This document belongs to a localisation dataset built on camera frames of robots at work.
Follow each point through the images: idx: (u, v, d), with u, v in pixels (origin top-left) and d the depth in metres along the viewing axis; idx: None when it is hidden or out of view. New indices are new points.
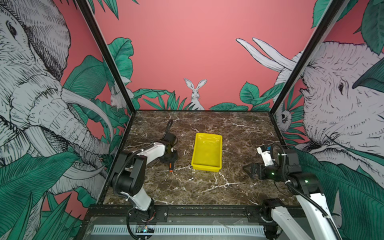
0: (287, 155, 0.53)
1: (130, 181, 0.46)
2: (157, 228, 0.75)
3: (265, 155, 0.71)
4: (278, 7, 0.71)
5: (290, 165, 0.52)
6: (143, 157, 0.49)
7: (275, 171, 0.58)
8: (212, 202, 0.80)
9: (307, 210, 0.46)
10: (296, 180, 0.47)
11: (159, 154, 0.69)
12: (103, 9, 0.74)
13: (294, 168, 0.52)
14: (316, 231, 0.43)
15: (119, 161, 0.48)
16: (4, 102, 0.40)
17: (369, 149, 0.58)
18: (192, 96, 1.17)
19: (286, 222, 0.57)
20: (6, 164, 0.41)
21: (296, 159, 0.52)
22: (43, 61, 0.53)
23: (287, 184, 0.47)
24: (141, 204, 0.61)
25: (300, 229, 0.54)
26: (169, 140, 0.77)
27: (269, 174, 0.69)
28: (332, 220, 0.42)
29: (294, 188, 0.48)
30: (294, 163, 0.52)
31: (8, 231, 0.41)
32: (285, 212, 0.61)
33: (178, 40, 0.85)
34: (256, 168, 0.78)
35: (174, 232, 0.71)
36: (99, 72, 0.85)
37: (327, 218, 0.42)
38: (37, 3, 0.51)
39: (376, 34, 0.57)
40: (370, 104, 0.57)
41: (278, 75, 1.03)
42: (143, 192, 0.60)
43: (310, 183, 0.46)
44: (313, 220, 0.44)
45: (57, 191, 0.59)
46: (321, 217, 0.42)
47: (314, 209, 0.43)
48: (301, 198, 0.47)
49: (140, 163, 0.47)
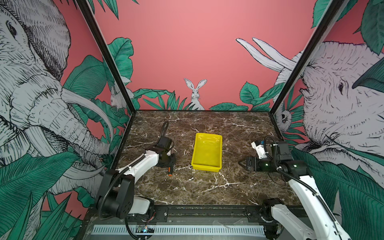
0: (278, 145, 0.58)
1: (118, 204, 0.42)
2: (156, 228, 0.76)
3: (259, 149, 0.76)
4: (278, 7, 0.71)
5: (282, 153, 0.56)
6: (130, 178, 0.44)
7: (269, 161, 0.61)
8: (212, 202, 0.80)
9: (299, 193, 0.48)
10: (287, 166, 0.51)
11: (152, 163, 0.60)
12: (103, 9, 0.74)
13: (285, 156, 0.56)
14: (309, 210, 0.45)
15: (103, 184, 0.43)
16: (4, 102, 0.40)
17: (369, 149, 0.58)
18: (192, 96, 1.17)
19: (286, 216, 0.57)
20: (6, 163, 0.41)
21: (286, 148, 0.56)
22: (43, 61, 0.53)
23: (279, 171, 0.54)
24: (137, 210, 0.59)
25: (299, 221, 0.54)
26: (163, 145, 0.70)
27: (263, 166, 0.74)
28: (321, 198, 0.44)
29: (285, 173, 0.51)
30: (285, 151, 0.56)
31: (8, 231, 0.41)
32: (283, 208, 0.62)
33: (178, 40, 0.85)
34: (251, 161, 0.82)
35: (174, 232, 0.71)
36: (99, 72, 0.85)
37: (316, 195, 0.45)
38: (37, 3, 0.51)
39: (376, 34, 0.57)
40: (370, 104, 0.57)
41: (278, 75, 1.03)
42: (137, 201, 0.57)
43: (299, 168, 0.50)
44: (306, 201, 0.46)
45: (57, 191, 0.59)
46: (312, 195, 0.45)
47: (305, 189, 0.46)
48: (292, 182, 0.50)
49: (126, 185, 0.42)
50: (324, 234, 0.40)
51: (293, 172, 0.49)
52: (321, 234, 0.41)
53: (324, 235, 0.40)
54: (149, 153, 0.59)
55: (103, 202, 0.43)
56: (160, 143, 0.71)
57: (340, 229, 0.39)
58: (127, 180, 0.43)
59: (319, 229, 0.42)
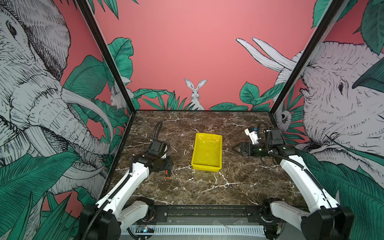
0: (271, 131, 0.61)
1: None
2: (156, 228, 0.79)
3: (252, 135, 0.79)
4: (278, 7, 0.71)
5: (274, 139, 0.60)
6: (110, 215, 0.40)
7: (262, 146, 0.65)
8: (212, 202, 0.80)
9: (291, 171, 0.51)
10: (278, 149, 0.56)
11: (143, 178, 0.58)
12: (103, 9, 0.74)
13: (277, 141, 0.60)
14: (300, 184, 0.47)
15: (81, 222, 0.39)
16: (4, 102, 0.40)
17: (369, 149, 0.58)
18: (192, 96, 1.17)
19: (283, 206, 0.59)
20: (6, 163, 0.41)
21: (279, 134, 0.60)
22: (43, 61, 0.53)
23: (270, 153, 0.58)
24: (134, 220, 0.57)
25: (295, 208, 0.55)
26: (156, 151, 0.62)
27: (256, 151, 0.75)
28: (309, 172, 0.48)
29: (276, 154, 0.56)
30: (277, 137, 0.60)
31: (8, 231, 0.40)
32: (281, 203, 0.62)
33: (178, 40, 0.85)
34: (245, 145, 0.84)
35: (174, 232, 0.71)
36: (99, 72, 0.85)
37: (304, 170, 0.48)
38: (37, 3, 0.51)
39: (376, 34, 0.57)
40: (370, 104, 0.57)
41: (278, 75, 1.03)
42: (132, 216, 0.56)
43: (288, 150, 0.54)
44: (296, 176, 0.49)
45: (57, 191, 0.59)
46: (301, 171, 0.48)
47: (294, 166, 0.50)
48: (283, 162, 0.53)
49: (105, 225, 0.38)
50: (313, 200, 0.43)
51: (283, 152, 0.54)
52: (312, 201, 0.43)
53: (314, 202, 0.42)
54: (137, 169, 0.52)
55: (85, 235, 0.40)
56: (152, 148, 0.63)
57: (328, 195, 0.42)
58: (107, 217, 0.39)
59: (310, 198, 0.44)
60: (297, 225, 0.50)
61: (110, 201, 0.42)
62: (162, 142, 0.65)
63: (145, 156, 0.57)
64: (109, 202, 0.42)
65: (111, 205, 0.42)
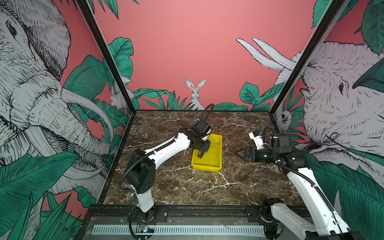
0: (278, 137, 0.57)
1: (139, 181, 0.45)
2: (157, 228, 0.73)
3: (256, 140, 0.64)
4: (278, 7, 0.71)
5: (281, 146, 0.55)
6: (151, 163, 0.46)
7: (268, 152, 0.61)
8: (212, 202, 0.80)
9: (296, 184, 0.49)
10: (286, 159, 0.51)
11: (182, 148, 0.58)
12: (103, 10, 0.74)
13: (285, 150, 0.56)
14: (307, 201, 0.45)
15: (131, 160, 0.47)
16: (4, 102, 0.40)
17: (369, 149, 0.58)
18: (192, 96, 1.17)
19: (285, 212, 0.58)
20: (6, 164, 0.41)
21: (286, 140, 0.55)
22: (43, 61, 0.53)
23: (277, 164, 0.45)
24: (143, 203, 0.61)
25: (298, 216, 0.55)
26: (199, 130, 0.65)
27: (260, 157, 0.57)
28: (320, 188, 0.45)
29: (285, 166, 0.51)
30: (285, 144, 0.55)
31: (8, 231, 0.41)
32: (282, 206, 0.62)
33: (179, 40, 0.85)
34: (248, 152, 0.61)
35: (174, 232, 0.71)
36: (99, 72, 0.85)
37: (315, 187, 0.45)
38: (37, 3, 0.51)
39: (377, 34, 0.56)
40: (370, 104, 0.57)
41: (278, 75, 1.03)
42: (149, 195, 0.61)
43: (298, 161, 0.50)
44: (303, 193, 0.46)
45: (57, 191, 0.59)
46: (310, 187, 0.45)
47: (303, 181, 0.46)
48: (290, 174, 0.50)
49: (147, 170, 0.44)
50: (322, 224, 0.40)
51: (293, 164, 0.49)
52: (319, 224, 0.41)
53: (322, 225, 0.40)
54: (181, 138, 0.57)
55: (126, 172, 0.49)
56: (197, 127, 0.66)
57: (339, 218, 0.40)
58: (149, 164, 0.45)
59: (317, 220, 0.42)
60: (299, 234, 0.50)
61: (154, 153, 0.49)
62: (207, 124, 0.67)
63: (190, 130, 0.61)
64: (154, 153, 0.49)
65: (155, 156, 0.48)
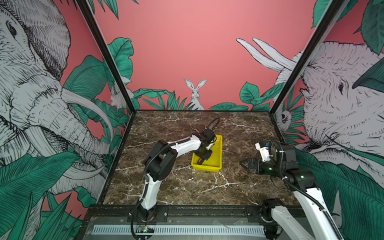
0: (284, 151, 0.54)
1: (159, 168, 0.52)
2: (157, 228, 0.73)
3: (262, 151, 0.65)
4: (277, 7, 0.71)
5: (288, 161, 0.53)
6: (174, 152, 0.52)
7: (273, 166, 0.59)
8: (212, 202, 0.80)
9: (304, 206, 0.47)
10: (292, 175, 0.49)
11: (194, 148, 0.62)
12: (103, 10, 0.74)
13: (291, 165, 0.53)
14: (314, 225, 0.44)
15: (154, 148, 0.54)
16: (4, 102, 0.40)
17: (369, 149, 0.58)
18: (192, 96, 1.17)
19: (287, 221, 0.57)
20: (6, 163, 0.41)
21: (293, 156, 0.52)
22: (43, 61, 0.53)
23: (283, 180, 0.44)
24: (148, 197, 0.61)
25: (301, 228, 0.53)
26: (207, 136, 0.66)
27: (266, 169, 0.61)
28: (328, 213, 0.43)
29: (291, 184, 0.49)
30: (291, 159, 0.53)
31: (8, 231, 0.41)
32: (284, 210, 0.62)
33: (178, 40, 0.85)
34: (253, 163, 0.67)
35: (174, 231, 0.71)
36: (99, 72, 0.85)
37: (323, 211, 0.43)
38: (37, 3, 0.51)
39: (376, 34, 0.57)
40: (370, 104, 0.57)
41: (278, 75, 1.03)
42: (157, 190, 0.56)
43: (306, 178, 0.47)
44: (311, 215, 0.45)
45: (57, 191, 0.59)
46: (318, 211, 0.43)
47: (311, 204, 0.44)
48: (298, 194, 0.48)
49: (170, 157, 0.51)
50: None
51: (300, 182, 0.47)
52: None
53: None
54: (193, 138, 0.66)
55: (149, 162, 0.54)
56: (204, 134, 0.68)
57: None
58: (172, 152, 0.52)
59: None
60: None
61: (175, 144, 0.57)
62: (213, 133, 0.79)
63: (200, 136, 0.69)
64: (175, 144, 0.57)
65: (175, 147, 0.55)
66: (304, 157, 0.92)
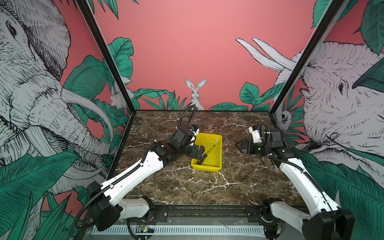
0: (271, 134, 0.61)
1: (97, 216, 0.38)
2: (157, 228, 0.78)
3: (255, 133, 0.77)
4: (277, 7, 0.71)
5: (274, 141, 0.60)
6: (105, 202, 0.39)
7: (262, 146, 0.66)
8: (212, 202, 0.80)
9: (289, 174, 0.52)
10: (277, 152, 0.56)
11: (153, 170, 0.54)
12: (103, 10, 0.74)
13: (276, 144, 0.60)
14: (299, 186, 0.48)
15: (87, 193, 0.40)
16: (4, 102, 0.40)
17: (369, 149, 0.58)
18: (192, 96, 1.17)
19: (284, 208, 0.58)
20: (6, 163, 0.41)
21: (278, 136, 0.59)
22: (43, 61, 0.53)
23: (270, 157, 0.59)
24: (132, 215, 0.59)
25: (295, 210, 0.55)
26: (177, 142, 0.54)
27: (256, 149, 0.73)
28: (308, 174, 0.48)
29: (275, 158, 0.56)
30: (277, 139, 0.60)
31: (8, 231, 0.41)
32: (281, 202, 0.64)
33: (178, 39, 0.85)
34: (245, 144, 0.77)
35: (174, 232, 0.71)
36: (99, 72, 0.85)
37: (304, 173, 0.48)
38: (37, 3, 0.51)
39: (376, 34, 0.57)
40: (370, 104, 0.57)
41: (278, 75, 1.03)
42: (134, 207, 0.56)
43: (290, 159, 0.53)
44: (296, 180, 0.49)
45: (57, 191, 0.59)
46: (300, 174, 0.48)
47: (294, 169, 0.50)
48: (283, 165, 0.54)
49: (99, 210, 0.37)
50: (314, 203, 0.43)
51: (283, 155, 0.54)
52: (312, 204, 0.43)
53: (314, 205, 0.42)
54: (149, 160, 0.48)
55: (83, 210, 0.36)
56: (175, 138, 0.55)
57: (328, 198, 0.42)
58: (103, 204, 0.38)
59: (310, 201, 0.44)
60: (298, 227, 0.50)
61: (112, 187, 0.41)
62: (187, 133, 0.55)
63: (164, 146, 0.52)
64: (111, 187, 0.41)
65: (111, 191, 0.41)
66: (304, 157, 0.92)
